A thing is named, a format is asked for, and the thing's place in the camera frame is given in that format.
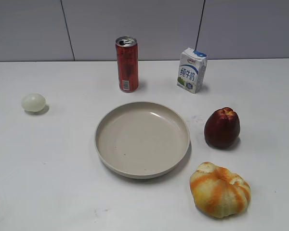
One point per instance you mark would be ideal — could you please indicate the dark red apple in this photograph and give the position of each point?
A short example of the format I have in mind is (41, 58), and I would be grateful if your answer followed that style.
(222, 128)

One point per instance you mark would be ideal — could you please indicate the white egg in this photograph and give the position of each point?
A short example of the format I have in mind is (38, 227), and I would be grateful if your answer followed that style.
(33, 102)

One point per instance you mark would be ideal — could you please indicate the yellow orange pumpkin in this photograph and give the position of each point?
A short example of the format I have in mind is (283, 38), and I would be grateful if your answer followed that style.
(219, 192)

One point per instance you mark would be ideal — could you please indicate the white blue milk carton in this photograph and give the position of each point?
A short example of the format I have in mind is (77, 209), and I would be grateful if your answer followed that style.
(192, 69)

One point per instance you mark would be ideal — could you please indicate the beige round plate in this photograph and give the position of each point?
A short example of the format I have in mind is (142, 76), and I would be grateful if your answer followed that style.
(142, 140)

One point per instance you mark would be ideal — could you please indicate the red soda can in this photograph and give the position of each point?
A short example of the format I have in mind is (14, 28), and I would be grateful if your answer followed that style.
(127, 60)

